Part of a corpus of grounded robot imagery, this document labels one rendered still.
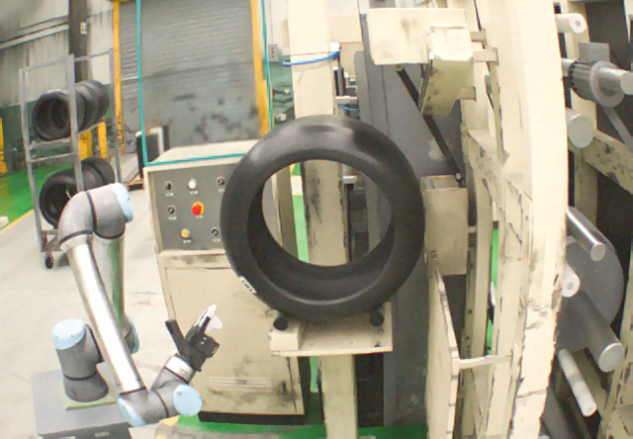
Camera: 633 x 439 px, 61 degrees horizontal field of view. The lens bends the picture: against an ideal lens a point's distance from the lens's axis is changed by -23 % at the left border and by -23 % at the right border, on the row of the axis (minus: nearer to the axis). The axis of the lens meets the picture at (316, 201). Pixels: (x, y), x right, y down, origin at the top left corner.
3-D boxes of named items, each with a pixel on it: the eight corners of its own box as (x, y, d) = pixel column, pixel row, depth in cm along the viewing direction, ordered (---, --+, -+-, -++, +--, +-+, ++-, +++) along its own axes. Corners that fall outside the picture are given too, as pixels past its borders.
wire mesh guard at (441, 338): (424, 401, 244) (428, 241, 227) (428, 401, 244) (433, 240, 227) (434, 535, 158) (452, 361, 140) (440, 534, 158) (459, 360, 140)
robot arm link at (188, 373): (160, 364, 178) (169, 367, 170) (167, 352, 180) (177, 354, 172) (184, 381, 181) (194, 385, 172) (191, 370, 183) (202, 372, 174)
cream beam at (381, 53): (370, 55, 209) (365, 15, 205) (445, 55, 206) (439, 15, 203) (371, 66, 150) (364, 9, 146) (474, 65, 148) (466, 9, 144)
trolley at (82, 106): (84, 229, 659) (67, 58, 612) (136, 227, 653) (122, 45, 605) (37, 271, 528) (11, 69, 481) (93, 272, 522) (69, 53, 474)
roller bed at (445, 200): (422, 258, 239) (419, 176, 232) (461, 255, 238) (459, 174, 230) (426, 278, 220) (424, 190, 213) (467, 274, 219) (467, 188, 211)
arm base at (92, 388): (72, 406, 192) (64, 384, 189) (59, 383, 207) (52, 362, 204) (115, 395, 202) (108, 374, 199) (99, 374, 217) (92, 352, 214)
